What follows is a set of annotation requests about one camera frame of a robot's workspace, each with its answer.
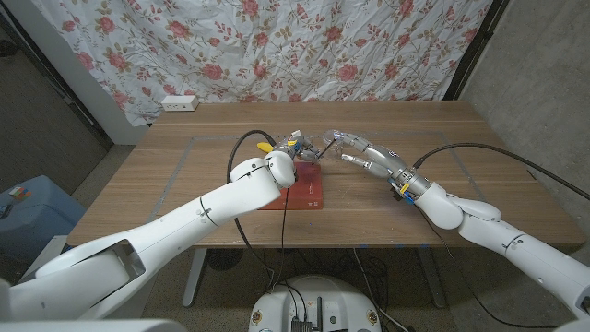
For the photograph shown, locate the red hardcover book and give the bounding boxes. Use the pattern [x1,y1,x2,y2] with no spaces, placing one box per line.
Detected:
[257,160,324,211]

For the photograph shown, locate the white robot torso base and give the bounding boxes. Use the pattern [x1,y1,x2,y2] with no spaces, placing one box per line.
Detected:
[248,275,383,332]

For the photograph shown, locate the floral backdrop cloth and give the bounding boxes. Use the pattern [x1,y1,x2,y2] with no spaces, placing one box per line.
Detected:
[31,0,494,128]

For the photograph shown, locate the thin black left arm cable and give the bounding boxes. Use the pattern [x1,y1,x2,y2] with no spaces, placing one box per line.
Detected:
[271,186,290,290]

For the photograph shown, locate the blue storage box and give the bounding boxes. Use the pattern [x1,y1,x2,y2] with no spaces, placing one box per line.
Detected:
[0,174,89,265]

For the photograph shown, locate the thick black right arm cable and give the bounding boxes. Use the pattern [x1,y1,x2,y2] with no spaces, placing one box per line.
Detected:
[412,142,590,201]

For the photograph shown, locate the grey table leg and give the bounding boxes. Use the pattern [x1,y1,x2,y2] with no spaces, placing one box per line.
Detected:
[182,247,208,308]
[417,246,448,309]

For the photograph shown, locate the grey floor cable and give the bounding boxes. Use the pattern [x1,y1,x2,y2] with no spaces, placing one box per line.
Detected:
[352,248,409,332]

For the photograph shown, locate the white power strip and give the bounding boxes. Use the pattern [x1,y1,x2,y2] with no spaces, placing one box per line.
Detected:
[160,94,200,113]

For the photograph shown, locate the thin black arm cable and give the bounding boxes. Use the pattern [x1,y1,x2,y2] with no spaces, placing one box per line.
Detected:
[271,186,290,290]
[414,202,561,329]

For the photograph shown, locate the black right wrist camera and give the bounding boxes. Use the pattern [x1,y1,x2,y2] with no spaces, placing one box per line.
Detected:
[389,180,416,205]

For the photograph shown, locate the black mechanical pencil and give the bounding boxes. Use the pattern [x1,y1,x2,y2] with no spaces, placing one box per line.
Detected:
[313,142,336,163]

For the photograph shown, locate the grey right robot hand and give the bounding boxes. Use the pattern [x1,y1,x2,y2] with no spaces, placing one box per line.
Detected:
[330,129,432,198]

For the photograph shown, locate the white robot chest shell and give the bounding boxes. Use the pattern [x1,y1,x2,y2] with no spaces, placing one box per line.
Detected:
[0,318,188,332]

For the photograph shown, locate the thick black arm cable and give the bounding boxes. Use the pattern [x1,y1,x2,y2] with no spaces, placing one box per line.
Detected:
[412,142,590,201]
[226,129,277,283]

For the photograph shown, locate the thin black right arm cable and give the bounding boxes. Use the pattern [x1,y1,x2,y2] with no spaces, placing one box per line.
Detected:
[414,202,561,329]

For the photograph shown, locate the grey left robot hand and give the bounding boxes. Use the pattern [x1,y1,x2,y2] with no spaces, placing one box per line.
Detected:
[275,130,324,165]

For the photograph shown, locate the black backdrop stand pole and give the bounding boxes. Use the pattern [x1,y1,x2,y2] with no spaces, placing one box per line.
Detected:
[444,0,511,101]

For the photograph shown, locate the black round disc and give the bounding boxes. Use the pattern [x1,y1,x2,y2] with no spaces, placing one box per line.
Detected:
[205,248,244,271]

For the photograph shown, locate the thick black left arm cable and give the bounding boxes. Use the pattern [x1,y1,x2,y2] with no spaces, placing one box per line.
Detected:
[226,129,277,283]

